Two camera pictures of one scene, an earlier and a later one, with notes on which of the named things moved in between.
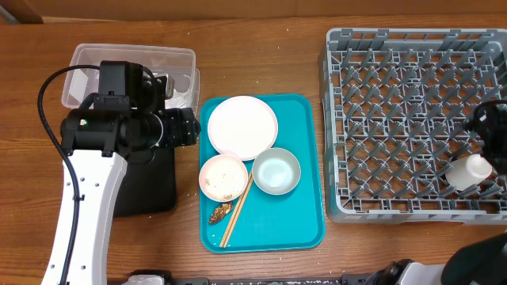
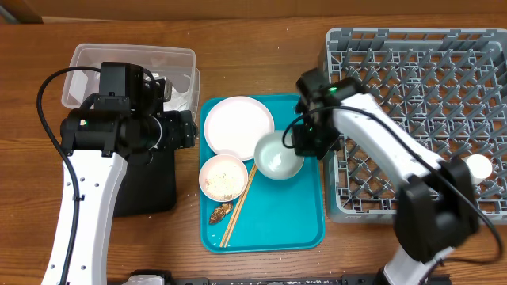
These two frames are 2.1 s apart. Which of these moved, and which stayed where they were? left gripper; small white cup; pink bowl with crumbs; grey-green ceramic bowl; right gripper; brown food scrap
Moved: grey-green ceramic bowl; right gripper
Stayed: small white cup; brown food scrap; pink bowl with crumbs; left gripper
